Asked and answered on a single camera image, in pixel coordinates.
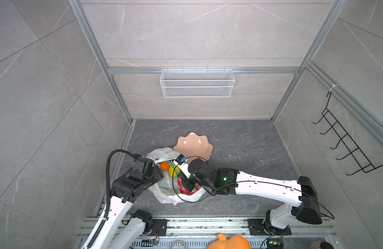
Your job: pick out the white plastic bag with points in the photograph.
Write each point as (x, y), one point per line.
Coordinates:
(166, 191)

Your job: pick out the orange pumpkin toy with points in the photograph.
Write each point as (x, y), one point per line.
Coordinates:
(235, 242)

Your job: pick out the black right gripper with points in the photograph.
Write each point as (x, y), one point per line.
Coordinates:
(185, 180)

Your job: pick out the pink scalloped bowl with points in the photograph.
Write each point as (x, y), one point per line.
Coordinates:
(194, 147)

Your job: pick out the black wire hook rack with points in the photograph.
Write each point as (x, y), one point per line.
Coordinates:
(345, 138)

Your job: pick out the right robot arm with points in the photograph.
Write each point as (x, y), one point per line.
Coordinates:
(299, 197)

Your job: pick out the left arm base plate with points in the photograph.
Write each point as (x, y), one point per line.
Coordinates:
(156, 227)

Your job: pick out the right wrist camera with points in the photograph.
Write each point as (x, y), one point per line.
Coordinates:
(181, 163)

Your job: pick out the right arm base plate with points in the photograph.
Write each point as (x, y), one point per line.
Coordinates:
(260, 227)

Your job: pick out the white wire mesh basket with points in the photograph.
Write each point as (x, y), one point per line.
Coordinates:
(197, 83)

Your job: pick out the orange fruit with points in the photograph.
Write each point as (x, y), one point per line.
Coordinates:
(164, 166)

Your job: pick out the yellow lemon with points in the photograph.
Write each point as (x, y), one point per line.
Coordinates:
(173, 171)

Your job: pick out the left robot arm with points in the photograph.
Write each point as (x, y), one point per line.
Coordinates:
(123, 194)

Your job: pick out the pink dragon fruit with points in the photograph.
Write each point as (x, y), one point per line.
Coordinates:
(183, 190)

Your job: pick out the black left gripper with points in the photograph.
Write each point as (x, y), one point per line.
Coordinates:
(157, 173)

